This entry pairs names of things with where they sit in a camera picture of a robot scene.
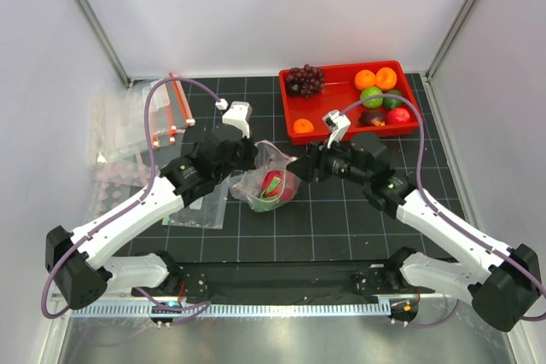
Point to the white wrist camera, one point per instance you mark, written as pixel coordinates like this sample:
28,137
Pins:
338,124
238,115

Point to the right aluminium corner post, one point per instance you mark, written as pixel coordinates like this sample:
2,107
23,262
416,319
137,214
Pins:
462,17

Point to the clear blue-zip bag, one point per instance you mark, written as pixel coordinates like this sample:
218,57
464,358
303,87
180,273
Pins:
209,210

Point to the aluminium corner post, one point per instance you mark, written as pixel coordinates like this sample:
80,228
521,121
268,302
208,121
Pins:
462,17
97,30

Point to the light green bumpy fruit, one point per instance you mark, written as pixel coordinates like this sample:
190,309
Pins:
372,97

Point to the aluminium front frame bar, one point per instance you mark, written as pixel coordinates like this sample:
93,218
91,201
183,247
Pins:
453,282

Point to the dark purple fruit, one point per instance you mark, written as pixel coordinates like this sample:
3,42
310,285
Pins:
372,118

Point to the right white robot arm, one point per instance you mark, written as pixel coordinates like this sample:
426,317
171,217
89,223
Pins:
500,282

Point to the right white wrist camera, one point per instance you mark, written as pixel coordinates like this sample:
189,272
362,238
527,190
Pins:
338,124

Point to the stack of orange-zip bags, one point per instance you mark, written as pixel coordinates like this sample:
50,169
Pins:
117,121

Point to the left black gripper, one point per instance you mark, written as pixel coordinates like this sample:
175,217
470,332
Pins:
249,163

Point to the perforated metal rail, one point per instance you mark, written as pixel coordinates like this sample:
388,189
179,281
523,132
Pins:
143,309

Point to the orange tangerine at front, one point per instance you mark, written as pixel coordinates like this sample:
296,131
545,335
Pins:
303,126

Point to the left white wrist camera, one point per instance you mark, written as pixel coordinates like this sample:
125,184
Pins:
238,115

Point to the red apple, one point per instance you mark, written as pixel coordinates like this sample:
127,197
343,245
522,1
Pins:
398,115

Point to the red plastic tray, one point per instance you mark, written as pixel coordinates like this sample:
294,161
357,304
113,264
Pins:
339,92

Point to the pink-dotted bag on table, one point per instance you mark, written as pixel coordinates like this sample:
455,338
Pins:
115,181

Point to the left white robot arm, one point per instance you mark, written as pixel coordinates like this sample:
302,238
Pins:
82,263

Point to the dark green lime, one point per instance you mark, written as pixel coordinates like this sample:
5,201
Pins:
392,103

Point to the orange tangerine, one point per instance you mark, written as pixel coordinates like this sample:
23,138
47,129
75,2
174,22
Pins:
386,78
364,79
303,126

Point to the pink-dotted zip bag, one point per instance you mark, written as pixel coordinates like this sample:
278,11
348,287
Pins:
244,185

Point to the dark purple grape bunch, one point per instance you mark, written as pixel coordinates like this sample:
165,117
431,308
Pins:
305,81

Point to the orange tangerine at back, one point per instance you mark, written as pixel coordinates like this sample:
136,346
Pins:
386,78

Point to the left aluminium corner post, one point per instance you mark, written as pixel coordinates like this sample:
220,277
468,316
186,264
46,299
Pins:
97,30

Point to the pink dragon fruit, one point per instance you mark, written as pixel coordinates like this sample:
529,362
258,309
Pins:
277,188

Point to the black grid mat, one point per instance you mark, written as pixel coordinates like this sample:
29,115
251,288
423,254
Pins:
326,221

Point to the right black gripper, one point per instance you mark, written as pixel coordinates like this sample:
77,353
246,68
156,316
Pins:
316,158

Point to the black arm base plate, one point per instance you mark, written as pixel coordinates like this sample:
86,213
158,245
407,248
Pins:
282,279

